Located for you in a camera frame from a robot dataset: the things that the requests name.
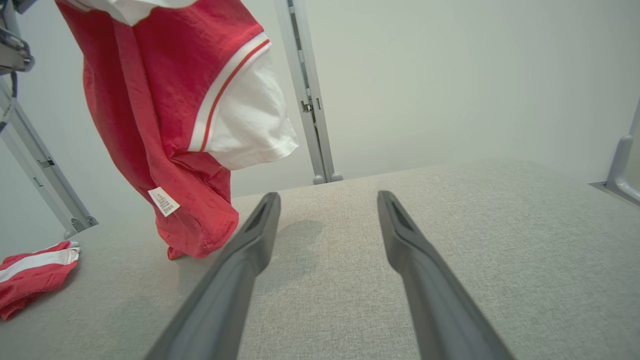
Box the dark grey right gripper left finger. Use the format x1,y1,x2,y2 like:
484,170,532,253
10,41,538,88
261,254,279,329
145,192,282,360

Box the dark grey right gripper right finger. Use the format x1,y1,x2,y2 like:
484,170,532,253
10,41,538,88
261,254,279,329
377,190,516,360

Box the red shorts with white stripe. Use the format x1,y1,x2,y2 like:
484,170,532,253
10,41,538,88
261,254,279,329
0,241,81,322

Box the red and white jersey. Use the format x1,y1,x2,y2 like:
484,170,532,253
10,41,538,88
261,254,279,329
55,0,300,261

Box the grey fabric sofa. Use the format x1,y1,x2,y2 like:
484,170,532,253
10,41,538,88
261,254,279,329
0,159,640,360

